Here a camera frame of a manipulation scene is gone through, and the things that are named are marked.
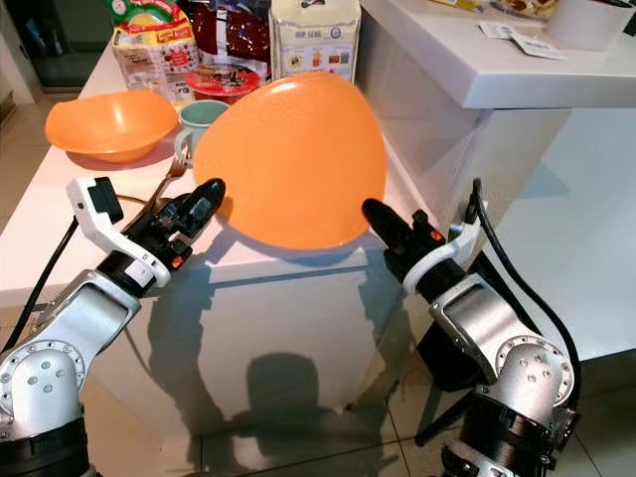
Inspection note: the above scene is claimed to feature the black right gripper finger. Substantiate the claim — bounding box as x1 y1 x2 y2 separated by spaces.
362 199 416 251
368 198 422 247

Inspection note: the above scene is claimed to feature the orange plastic plate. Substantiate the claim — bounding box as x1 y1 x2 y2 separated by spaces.
192 71 389 251

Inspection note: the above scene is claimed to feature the silver metal fork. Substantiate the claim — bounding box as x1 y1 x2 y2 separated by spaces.
147 156 189 216

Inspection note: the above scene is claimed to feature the pale grey-green mug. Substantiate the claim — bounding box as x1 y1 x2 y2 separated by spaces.
174 99 231 165

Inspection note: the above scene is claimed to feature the orange plastic bowl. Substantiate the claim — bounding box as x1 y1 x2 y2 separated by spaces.
45 89 179 164

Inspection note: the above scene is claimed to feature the white island table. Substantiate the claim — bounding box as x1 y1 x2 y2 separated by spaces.
0 40 426 423

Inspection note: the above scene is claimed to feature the red instant noodle bowl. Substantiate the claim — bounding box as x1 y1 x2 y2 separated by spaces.
185 64 262 106

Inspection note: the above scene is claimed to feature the yellow red noodle multipack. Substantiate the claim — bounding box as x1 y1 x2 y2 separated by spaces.
109 0 202 102

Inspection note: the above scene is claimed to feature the white kitchen counter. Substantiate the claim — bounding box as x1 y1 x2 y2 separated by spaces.
358 0 636 364

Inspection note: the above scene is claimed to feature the dark red snack bag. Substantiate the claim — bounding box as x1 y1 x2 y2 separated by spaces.
193 4 272 73

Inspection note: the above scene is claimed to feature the white cracker bag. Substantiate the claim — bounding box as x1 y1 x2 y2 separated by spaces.
269 0 363 83

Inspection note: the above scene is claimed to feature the white paper card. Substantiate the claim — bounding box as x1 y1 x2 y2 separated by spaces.
515 33 568 62
478 20 519 42

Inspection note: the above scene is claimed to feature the white round pot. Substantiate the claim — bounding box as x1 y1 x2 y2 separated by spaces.
545 0 636 53

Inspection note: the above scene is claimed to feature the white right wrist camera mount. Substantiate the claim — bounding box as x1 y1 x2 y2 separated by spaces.
402 219 485 296

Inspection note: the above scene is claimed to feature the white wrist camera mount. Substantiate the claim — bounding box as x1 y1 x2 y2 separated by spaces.
402 219 485 296
67 176 176 291

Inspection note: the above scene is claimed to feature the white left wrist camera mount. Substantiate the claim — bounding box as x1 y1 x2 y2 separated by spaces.
67 176 176 291

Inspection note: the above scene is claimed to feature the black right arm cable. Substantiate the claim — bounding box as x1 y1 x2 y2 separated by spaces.
463 179 583 410

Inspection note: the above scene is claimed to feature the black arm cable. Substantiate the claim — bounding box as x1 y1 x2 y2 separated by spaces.
0 219 82 356
463 179 583 410

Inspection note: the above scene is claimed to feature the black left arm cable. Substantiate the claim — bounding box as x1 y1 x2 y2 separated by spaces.
0 219 82 356

